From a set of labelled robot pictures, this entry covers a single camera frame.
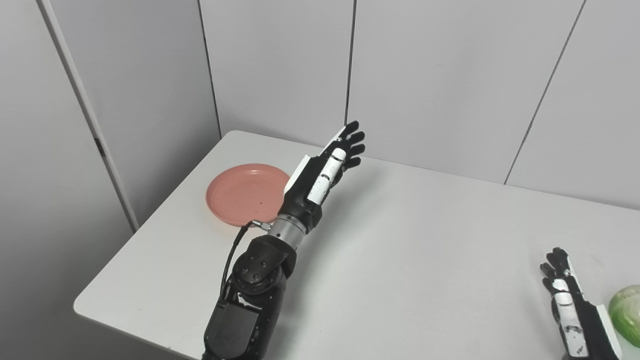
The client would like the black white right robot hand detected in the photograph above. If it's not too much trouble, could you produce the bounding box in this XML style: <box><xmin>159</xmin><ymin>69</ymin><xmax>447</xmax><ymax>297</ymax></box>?
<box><xmin>540</xmin><ymin>247</ymin><xmax>623</xmax><ymax>360</ymax></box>

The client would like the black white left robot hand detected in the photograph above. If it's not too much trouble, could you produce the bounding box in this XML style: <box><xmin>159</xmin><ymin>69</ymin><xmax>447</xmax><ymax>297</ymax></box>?
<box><xmin>278</xmin><ymin>120</ymin><xmax>366</xmax><ymax>235</ymax></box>

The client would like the green white toy cabbage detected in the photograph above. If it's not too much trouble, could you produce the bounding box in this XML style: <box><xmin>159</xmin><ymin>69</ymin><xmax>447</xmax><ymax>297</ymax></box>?
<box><xmin>608</xmin><ymin>285</ymin><xmax>640</xmax><ymax>348</ymax></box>

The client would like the pink plastic plate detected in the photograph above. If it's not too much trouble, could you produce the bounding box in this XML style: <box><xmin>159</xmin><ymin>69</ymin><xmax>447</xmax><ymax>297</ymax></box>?
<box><xmin>205</xmin><ymin>163</ymin><xmax>292</xmax><ymax>228</ymax></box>

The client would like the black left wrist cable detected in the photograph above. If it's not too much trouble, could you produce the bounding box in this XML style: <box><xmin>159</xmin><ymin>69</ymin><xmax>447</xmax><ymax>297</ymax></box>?
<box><xmin>220</xmin><ymin>220</ymin><xmax>273</xmax><ymax>301</ymax></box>

